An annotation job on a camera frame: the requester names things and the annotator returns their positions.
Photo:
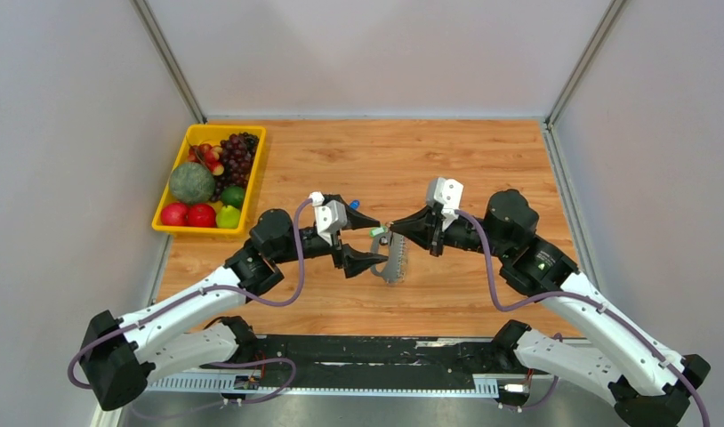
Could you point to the red apple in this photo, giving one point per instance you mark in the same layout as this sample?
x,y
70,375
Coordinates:
x,y
201,216
174,214

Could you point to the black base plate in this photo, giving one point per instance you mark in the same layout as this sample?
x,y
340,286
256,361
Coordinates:
x,y
366,361

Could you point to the grey cable duct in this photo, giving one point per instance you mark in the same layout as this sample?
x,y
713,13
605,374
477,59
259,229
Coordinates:
x,y
233,381

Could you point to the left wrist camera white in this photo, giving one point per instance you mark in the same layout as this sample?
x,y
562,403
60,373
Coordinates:
x,y
330,215

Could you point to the aluminium frame rail right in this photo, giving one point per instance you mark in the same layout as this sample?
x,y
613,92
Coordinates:
x,y
558,153

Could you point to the red apple right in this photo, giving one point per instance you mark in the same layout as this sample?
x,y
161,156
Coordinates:
x,y
201,216

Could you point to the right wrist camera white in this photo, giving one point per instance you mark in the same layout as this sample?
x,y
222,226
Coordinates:
x,y
448,193

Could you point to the aluminium frame post left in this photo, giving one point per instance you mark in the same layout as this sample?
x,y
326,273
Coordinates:
x,y
165,52

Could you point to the green melon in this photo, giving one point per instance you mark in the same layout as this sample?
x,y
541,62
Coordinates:
x,y
191,183

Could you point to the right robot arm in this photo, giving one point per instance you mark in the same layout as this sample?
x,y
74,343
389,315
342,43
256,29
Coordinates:
x,y
642,379

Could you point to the dark grape bunch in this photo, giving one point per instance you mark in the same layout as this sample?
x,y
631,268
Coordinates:
x,y
237,155

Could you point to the red apple left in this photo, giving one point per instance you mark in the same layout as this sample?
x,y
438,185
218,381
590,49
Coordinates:
x,y
174,214

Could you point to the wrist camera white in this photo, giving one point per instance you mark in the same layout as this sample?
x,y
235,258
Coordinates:
x,y
448,193
330,215

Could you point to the small red fruits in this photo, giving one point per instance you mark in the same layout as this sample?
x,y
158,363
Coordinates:
x,y
209,156

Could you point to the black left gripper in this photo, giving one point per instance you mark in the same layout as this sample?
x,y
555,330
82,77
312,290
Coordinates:
x,y
354,261

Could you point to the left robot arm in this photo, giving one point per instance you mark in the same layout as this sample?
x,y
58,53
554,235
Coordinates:
x,y
120,356

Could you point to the yellow plastic bin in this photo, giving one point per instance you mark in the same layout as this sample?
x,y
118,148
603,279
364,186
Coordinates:
x,y
213,134

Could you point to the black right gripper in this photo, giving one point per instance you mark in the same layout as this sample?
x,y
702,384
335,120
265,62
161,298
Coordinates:
x,y
423,228

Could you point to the green lime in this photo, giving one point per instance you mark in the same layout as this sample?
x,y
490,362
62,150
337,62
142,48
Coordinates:
x,y
233,196

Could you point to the key with green tag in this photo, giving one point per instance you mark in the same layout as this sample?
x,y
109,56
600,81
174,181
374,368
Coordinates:
x,y
379,231

